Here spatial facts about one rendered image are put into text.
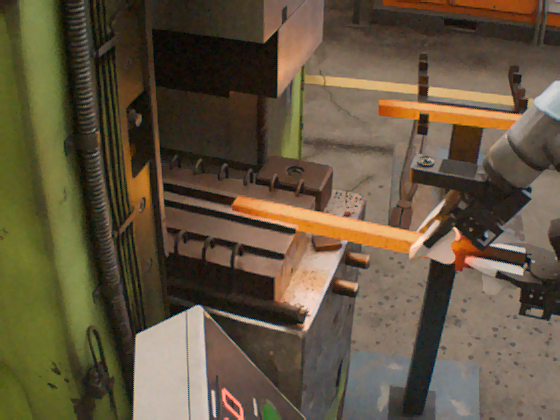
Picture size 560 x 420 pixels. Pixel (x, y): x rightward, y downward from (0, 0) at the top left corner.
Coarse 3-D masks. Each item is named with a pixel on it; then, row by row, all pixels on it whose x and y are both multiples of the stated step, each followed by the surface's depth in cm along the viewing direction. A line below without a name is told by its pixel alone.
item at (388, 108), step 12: (384, 108) 143; (396, 108) 142; (408, 108) 142; (420, 108) 142; (432, 108) 142; (444, 108) 142; (456, 108) 143; (432, 120) 143; (444, 120) 142; (456, 120) 142; (468, 120) 141; (480, 120) 141; (492, 120) 140; (504, 120) 140; (516, 120) 140
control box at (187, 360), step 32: (192, 320) 73; (160, 352) 72; (192, 352) 69; (224, 352) 74; (160, 384) 68; (192, 384) 66; (224, 384) 69; (256, 384) 77; (160, 416) 65; (192, 416) 63; (224, 416) 66; (256, 416) 73; (288, 416) 81
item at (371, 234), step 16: (240, 208) 120; (256, 208) 120; (272, 208) 120; (288, 208) 120; (304, 224) 118; (320, 224) 117; (336, 224) 117; (352, 224) 117; (368, 224) 117; (352, 240) 116; (368, 240) 115; (384, 240) 114; (400, 240) 114; (416, 240) 113; (464, 240) 112; (464, 256) 110; (480, 256) 110; (496, 256) 110; (512, 256) 110
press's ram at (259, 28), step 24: (168, 0) 85; (192, 0) 84; (216, 0) 83; (240, 0) 82; (264, 0) 81; (288, 0) 89; (168, 24) 87; (192, 24) 86; (216, 24) 85; (240, 24) 84; (264, 24) 83
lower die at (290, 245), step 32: (224, 192) 125; (256, 192) 126; (288, 192) 126; (192, 224) 119; (224, 224) 119; (256, 224) 119; (288, 224) 118; (192, 256) 114; (224, 256) 115; (256, 256) 115; (288, 256) 116; (256, 288) 113
